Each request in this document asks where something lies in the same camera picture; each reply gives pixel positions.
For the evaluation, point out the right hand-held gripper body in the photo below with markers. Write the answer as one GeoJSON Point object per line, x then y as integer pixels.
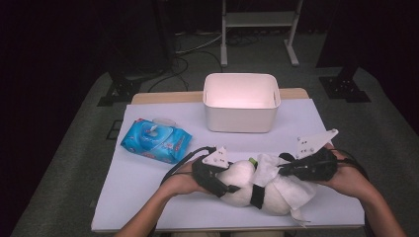
{"type": "Point", "coordinates": [318, 166]}

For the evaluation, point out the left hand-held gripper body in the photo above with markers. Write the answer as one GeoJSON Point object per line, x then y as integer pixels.
{"type": "Point", "coordinates": [204, 174]}

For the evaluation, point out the panda plush toy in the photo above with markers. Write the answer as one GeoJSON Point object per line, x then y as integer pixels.
{"type": "Point", "coordinates": [238, 177]}

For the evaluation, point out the white wet wipe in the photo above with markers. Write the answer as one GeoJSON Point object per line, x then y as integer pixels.
{"type": "Point", "coordinates": [293, 192]}

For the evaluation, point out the white plastic bin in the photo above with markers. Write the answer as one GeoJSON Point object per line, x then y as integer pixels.
{"type": "Point", "coordinates": [242, 120]}

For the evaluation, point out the blue wet wipe packet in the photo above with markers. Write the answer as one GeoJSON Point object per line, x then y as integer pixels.
{"type": "Point", "coordinates": [154, 141]}

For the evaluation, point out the person's left hand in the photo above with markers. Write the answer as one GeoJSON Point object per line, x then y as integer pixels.
{"type": "Point", "coordinates": [183, 181]}

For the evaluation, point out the person's right hand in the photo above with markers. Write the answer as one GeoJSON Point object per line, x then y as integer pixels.
{"type": "Point", "coordinates": [349, 177]}

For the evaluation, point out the black stand base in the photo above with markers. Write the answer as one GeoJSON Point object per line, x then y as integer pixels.
{"type": "Point", "coordinates": [344, 89]}
{"type": "Point", "coordinates": [120, 89]}

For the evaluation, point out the white metal stand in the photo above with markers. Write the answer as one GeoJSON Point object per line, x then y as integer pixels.
{"type": "Point", "coordinates": [258, 19]}

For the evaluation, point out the black floor bracket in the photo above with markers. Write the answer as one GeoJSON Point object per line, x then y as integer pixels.
{"type": "Point", "coordinates": [109, 131]}

